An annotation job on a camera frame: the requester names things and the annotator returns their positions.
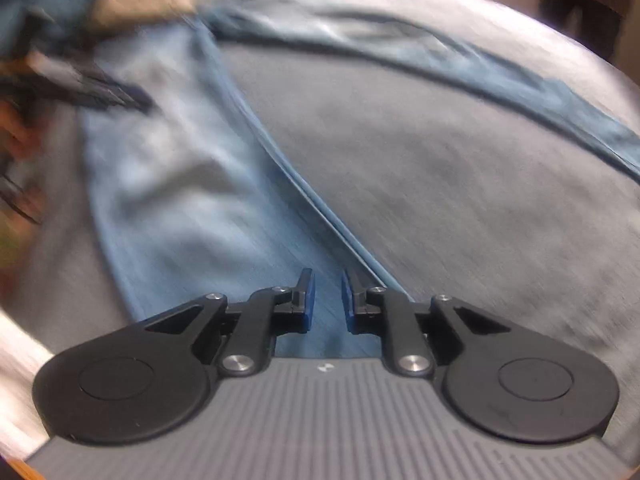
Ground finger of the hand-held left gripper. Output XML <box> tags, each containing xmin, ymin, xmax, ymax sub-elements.
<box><xmin>70</xmin><ymin>65</ymin><xmax>153</xmax><ymax>113</ymax></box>

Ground folded beige pants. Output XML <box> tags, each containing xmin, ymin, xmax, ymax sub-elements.
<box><xmin>85</xmin><ymin>0</ymin><xmax>196</xmax><ymax>36</ymax></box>

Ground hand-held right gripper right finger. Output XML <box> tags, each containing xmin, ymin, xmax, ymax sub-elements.
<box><xmin>341</xmin><ymin>269</ymin><xmax>511</xmax><ymax>377</ymax></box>

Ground blue denim jeans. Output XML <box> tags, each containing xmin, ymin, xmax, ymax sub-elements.
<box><xmin>82</xmin><ymin>0</ymin><xmax>640</xmax><ymax>361</ymax></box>

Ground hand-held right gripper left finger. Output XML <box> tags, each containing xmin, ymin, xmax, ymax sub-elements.
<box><xmin>145</xmin><ymin>268</ymin><xmax>317</xmax><ymax>378</ymax></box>

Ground person's left hand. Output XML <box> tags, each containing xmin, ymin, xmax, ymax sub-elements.
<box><xmin>0</xmin><ymin>100</ymin><xmax>43</xmax><ymax>161</ymax></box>

